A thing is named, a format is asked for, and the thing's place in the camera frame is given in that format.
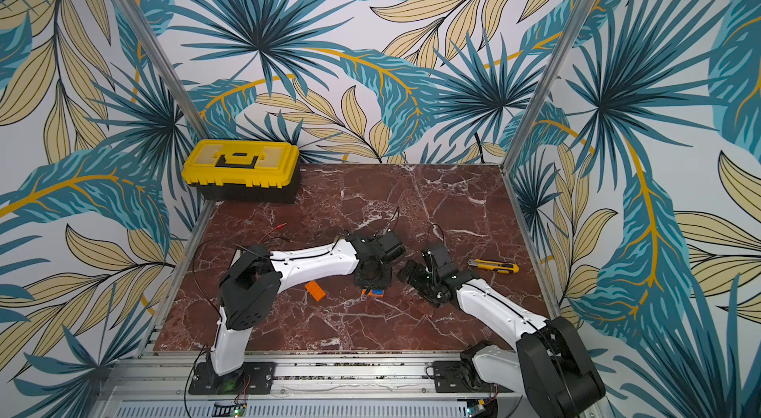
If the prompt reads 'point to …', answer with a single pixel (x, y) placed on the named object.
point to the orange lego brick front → (371, 293)
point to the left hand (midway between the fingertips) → (381, 289)
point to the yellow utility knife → (501, 267)
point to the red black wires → (275, 228)
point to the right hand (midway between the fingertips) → (407, 281)
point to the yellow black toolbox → (244, 170)
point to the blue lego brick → (378, 291)
